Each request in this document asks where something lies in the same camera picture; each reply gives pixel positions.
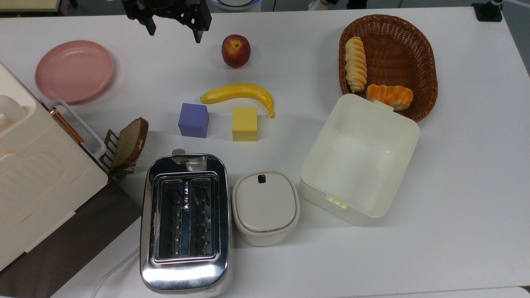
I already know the large cream cabinet appliance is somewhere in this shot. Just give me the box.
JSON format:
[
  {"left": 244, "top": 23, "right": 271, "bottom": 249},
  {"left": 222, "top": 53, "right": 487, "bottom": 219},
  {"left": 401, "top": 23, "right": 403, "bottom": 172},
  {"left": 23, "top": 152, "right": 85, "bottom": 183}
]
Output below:
[{"left": 0, "top": 61, "right": 143, "bottom": 298}]

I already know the long striped bread roll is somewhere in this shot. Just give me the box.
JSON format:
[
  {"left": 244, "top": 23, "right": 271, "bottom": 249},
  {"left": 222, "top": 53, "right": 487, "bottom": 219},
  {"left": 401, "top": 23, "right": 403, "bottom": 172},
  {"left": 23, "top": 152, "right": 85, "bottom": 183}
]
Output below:
[{"left": 345, "top": 36, "right": 368, "bottom": 93}]

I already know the large white open box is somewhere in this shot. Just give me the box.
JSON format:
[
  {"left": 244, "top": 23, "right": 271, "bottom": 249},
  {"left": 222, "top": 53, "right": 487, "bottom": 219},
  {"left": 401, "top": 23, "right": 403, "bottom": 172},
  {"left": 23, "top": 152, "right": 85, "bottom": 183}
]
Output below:
[{"left": 300, "top": 94, "right": 421, "bottom": 227}]

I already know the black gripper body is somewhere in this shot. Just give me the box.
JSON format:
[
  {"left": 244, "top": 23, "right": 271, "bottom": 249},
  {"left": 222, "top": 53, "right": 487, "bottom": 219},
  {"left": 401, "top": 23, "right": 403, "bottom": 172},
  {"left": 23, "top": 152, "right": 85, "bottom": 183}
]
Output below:
[{"left": 121, "top": 0, "right": 212, "bottom": 33}]

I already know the copper bar handle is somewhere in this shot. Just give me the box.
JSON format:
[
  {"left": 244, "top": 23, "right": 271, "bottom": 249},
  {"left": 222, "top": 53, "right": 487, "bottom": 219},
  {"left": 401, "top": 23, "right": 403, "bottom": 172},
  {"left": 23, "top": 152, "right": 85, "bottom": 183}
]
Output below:
[{"left": 51, "top": 107, "right": 85, "bottom": 144}]

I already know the yellow banana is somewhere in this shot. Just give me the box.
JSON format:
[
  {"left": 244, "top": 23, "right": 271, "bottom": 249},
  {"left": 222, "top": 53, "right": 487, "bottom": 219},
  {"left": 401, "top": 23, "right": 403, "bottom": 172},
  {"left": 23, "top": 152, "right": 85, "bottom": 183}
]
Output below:
[{"left": 200, "top": 83, "right": 275, "bottom": 119}]

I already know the red apple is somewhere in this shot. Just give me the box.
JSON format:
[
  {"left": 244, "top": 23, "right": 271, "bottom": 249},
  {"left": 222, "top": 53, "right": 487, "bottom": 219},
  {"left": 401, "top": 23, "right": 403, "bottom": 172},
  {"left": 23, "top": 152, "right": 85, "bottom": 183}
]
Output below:
[{"left": 221, "top": 34, "right": 251, "bottom": 69}]

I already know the purple cube block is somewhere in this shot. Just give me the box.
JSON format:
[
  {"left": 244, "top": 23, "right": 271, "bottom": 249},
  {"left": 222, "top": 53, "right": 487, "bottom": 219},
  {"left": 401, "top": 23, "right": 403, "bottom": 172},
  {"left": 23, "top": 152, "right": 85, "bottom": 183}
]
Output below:
[{"left": 178, "top": 103, "right": 210, "bottom": 139}]

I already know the white rectangular frame handle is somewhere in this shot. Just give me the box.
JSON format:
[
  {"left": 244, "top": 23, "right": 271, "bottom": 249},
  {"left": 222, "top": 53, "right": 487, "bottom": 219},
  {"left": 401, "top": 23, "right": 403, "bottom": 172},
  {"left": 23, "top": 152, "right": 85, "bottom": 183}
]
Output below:
[{"left": 46, "top": 99, "right": 107, "bottom": 163}]

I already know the beige board beyond table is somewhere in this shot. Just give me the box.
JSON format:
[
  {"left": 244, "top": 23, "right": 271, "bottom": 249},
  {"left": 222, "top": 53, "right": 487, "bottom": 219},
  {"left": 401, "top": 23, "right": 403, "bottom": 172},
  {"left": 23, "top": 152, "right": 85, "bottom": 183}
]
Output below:
[{"left": 0, "top": 0, "right": 63, "bottom": 13}]

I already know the silver two-slot toaster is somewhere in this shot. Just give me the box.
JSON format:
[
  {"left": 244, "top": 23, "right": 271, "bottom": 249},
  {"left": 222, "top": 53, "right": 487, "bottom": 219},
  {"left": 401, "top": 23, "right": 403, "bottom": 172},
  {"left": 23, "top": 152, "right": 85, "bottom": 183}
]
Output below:
[{"left": 140, "top": 149, "right": 232, "bottom": 296}]

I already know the black camera stand clamp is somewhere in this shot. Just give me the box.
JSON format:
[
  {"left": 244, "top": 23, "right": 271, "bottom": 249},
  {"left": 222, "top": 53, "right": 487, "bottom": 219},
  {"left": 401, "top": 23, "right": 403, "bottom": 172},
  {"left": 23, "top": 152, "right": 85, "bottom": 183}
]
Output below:
[{"left": 472, "top": 0, "right": 504, "bottom": 22}]

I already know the orange-topped bread loaf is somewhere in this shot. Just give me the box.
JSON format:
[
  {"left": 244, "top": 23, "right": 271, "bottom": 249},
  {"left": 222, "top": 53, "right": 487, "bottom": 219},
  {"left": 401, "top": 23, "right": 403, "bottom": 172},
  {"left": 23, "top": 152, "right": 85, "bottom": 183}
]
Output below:
[{"left": 366, "top": 84, "right": 414, "bottom": 112}]

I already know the pink round plate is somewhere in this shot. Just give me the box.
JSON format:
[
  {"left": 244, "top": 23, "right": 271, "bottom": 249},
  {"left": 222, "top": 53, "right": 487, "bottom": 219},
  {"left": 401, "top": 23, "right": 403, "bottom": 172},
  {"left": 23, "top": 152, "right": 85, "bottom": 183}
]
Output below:
[{"left": 35, "top": 40, "right": 115, "bottom": 105}]

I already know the brown wicker basket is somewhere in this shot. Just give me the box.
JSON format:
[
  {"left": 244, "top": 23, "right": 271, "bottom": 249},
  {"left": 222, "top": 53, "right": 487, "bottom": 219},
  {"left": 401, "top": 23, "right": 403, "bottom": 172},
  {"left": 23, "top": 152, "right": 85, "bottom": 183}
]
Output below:
[{"left": 338, "top": 14, "right": 438, "bottom": 123}]

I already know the white toaster cable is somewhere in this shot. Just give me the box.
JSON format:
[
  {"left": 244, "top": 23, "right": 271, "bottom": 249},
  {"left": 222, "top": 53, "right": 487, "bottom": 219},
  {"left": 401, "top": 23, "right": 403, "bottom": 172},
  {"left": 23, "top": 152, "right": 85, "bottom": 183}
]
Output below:
[{"left": 90, "top": 247, "right": 141, "bottom": 298}]

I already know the small white lidded container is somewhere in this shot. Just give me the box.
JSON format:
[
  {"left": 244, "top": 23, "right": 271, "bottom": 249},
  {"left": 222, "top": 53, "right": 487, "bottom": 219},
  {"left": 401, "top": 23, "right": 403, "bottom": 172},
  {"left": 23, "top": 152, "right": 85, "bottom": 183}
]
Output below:
[{"left": 231, "top": 170, "right": 301, "bottom": 247}]

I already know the yellow cube block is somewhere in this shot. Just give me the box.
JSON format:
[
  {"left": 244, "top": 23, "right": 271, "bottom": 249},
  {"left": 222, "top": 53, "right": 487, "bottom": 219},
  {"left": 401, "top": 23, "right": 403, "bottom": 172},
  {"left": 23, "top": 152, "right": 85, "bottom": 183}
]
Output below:
[{"left": 232, "top": 108, "right": 258, "bottom": 142}]

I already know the brown bread slice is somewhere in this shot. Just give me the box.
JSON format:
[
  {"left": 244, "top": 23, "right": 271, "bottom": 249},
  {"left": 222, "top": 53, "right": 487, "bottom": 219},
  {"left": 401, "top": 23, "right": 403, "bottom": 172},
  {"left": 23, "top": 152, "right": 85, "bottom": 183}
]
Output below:
[{"left": 111, "top": 118, "right": 149, "bottom": 169}]

